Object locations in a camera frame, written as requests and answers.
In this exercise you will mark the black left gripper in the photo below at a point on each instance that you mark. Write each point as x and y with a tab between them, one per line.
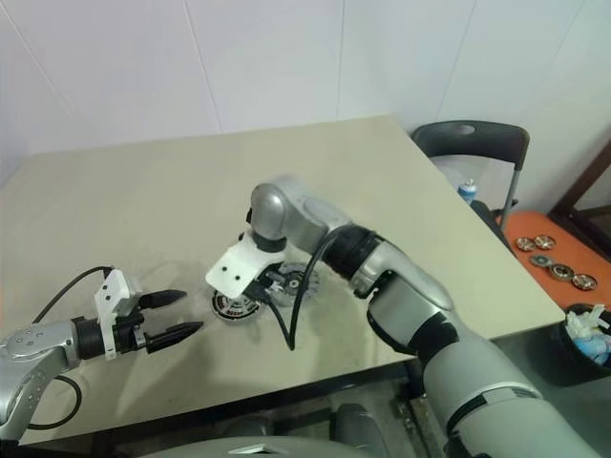
129	334

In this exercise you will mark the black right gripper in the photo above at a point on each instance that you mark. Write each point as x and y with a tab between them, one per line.
272	276

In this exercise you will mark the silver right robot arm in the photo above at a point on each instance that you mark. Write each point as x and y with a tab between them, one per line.
310	214

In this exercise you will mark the copper spoked motor part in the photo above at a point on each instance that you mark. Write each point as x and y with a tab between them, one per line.
544	241
524	244
584	281

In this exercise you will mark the silver ringed motor part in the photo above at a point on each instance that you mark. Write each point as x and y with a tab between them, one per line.
560	272

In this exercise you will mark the dark grey rounded shape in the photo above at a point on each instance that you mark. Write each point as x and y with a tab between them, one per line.
248	427
355	424

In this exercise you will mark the silver robot torso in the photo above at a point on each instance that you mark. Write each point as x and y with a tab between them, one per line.
215	446

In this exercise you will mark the blue white bottle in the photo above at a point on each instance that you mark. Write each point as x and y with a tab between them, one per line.
467	191

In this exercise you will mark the black folding chair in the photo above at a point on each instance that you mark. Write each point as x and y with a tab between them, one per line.
477	143

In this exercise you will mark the metal bearings on orange mat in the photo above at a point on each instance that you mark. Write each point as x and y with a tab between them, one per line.
520	224

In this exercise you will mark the black waste bin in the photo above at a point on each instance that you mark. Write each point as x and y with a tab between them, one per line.
563	362

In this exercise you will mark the white plastic trash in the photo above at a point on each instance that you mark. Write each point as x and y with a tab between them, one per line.
584	319

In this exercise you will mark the blue crumpled trash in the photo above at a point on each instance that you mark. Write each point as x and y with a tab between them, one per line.
592	348

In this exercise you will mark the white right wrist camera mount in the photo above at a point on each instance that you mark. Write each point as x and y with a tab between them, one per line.
234	269

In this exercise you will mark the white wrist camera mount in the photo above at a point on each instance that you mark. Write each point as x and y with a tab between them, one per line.
112	291
234	269

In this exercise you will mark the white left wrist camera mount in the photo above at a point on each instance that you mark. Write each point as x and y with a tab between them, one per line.
112	291

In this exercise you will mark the black table frame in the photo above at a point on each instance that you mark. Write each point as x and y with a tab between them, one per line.
286	397

